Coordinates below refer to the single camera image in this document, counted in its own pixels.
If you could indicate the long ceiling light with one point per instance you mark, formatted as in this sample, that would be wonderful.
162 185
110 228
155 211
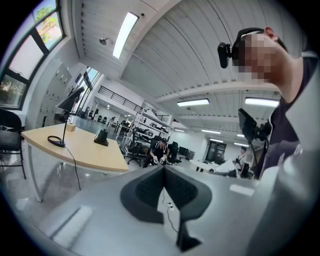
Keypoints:
125 35
261 102
193 102

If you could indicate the black office chair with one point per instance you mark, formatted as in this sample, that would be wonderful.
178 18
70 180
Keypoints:
175 152
133 150

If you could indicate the large black-framed window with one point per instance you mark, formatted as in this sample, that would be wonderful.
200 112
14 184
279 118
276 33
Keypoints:
22 57

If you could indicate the white table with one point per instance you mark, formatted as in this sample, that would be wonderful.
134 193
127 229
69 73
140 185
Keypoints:
207 166

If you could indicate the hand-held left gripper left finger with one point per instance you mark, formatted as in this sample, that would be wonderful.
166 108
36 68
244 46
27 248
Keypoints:
145 190

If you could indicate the black desk lamp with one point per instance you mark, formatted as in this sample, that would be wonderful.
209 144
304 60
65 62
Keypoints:
70 100

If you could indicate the black monitor on stand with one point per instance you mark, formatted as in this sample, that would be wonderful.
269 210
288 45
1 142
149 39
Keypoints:
246 123

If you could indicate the white locker cabinet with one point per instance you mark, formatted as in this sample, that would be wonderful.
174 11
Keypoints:
53 95

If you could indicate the person's body dark shirt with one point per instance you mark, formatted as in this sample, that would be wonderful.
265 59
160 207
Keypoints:
282 130

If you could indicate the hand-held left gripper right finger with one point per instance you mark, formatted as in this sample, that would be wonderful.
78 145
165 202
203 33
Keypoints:
185 192

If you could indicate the black balcony railing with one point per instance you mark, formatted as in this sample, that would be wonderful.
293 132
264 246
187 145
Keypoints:
120 98

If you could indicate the white metal shelf rack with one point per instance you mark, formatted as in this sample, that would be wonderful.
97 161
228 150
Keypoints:
150 125

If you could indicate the black cone device square base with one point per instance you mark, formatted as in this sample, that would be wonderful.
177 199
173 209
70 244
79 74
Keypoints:
101 136

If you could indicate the tall glass entrance window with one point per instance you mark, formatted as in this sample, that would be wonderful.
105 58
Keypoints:
88 82

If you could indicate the black head-worn camera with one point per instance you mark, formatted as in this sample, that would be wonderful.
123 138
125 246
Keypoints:
223 56

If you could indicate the light wooden desk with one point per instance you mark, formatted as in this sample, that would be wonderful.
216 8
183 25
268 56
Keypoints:
33 172

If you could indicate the small cardboard tissue box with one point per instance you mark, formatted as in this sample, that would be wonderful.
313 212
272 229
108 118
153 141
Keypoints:
71 127

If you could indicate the black folding chair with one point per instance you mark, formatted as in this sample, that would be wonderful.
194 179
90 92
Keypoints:
8 140

